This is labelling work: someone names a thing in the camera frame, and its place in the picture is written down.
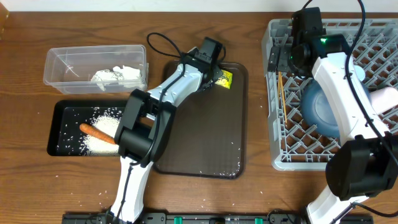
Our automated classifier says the yellow snack packet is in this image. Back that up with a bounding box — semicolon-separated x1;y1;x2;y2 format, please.
215;70;233;89

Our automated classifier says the wooden chopstick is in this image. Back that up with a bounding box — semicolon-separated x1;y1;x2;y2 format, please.
278;72;284;106
278;72;287;123

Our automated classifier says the dark blue plate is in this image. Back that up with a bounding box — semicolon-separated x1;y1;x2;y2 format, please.
300;80;340;138

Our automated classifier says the light blue cup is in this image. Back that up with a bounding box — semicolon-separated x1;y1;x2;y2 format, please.
354;65;366;82

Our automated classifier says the white napkin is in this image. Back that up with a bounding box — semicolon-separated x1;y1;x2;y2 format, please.
91;65;146;91

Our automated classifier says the white pink cup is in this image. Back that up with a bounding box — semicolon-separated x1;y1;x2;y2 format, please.
370;87;398;114

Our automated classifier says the pile of white rice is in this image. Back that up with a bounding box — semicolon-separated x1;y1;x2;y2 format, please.
57;107;125;156

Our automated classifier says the orange carrot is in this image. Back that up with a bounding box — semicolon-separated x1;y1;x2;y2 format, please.
79;123;116;145

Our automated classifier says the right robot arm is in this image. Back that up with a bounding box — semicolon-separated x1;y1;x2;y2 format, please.
287;34;397;223

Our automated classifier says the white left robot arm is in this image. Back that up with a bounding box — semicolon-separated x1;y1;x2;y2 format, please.
107;49;221;223

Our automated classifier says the brown serving tray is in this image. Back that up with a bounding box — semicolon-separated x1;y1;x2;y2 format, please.
154;62;248;179

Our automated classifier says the clear plastic bin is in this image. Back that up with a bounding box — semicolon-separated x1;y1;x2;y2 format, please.
43;45;148;94

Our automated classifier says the black rectangular tray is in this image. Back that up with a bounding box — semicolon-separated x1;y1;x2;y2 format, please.
47;100;126;156

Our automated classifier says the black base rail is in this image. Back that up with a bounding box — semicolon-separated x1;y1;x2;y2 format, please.
62;212;374;224

